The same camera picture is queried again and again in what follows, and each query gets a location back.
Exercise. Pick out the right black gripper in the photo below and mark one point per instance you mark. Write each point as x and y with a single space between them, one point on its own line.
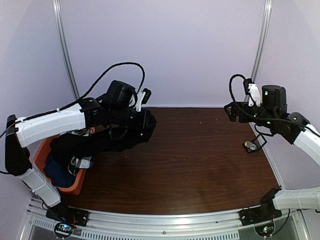
232 116

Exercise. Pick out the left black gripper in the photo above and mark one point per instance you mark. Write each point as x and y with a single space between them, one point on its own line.
145 114

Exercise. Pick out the black t-shirt blue logo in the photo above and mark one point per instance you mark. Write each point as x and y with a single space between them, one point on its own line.
68 145

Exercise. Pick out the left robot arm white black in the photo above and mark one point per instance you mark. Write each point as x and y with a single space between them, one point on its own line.
21 132

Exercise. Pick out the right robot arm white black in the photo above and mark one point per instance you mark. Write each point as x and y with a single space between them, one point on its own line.
297 131

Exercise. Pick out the black white checkered shirt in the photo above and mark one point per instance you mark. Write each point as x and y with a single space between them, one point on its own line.
85 162

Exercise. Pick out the dark blue garment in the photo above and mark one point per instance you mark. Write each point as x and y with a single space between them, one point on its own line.
59 176

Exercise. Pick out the orange plastic bin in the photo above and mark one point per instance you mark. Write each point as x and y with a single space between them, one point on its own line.
39 161

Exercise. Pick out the right circuit board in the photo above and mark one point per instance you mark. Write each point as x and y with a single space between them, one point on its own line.
264 230

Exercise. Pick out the circuit board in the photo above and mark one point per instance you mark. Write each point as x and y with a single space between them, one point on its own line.
264 230
63 230

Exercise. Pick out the left circuit board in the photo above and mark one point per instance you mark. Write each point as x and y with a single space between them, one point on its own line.
63 230

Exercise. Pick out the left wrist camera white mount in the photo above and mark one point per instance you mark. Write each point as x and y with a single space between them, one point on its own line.
142 98

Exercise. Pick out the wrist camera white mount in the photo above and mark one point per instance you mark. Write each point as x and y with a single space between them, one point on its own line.
252 91
142 98

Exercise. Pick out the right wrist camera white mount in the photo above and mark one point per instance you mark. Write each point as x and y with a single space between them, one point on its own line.
252 91

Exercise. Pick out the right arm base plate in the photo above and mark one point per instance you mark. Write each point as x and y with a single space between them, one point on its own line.
255 215

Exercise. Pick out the right aluminium corner post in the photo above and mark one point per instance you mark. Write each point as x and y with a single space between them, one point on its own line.
264 31

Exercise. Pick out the aluminium corner post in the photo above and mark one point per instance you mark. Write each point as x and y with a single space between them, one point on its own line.
57 10
264 31

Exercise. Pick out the aluminium front rail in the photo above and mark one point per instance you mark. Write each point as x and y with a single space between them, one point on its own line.
223 225

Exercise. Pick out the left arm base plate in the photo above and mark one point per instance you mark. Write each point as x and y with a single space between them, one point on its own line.
68 215

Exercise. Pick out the left aluminium corner post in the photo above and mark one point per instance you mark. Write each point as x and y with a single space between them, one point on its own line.
57 10

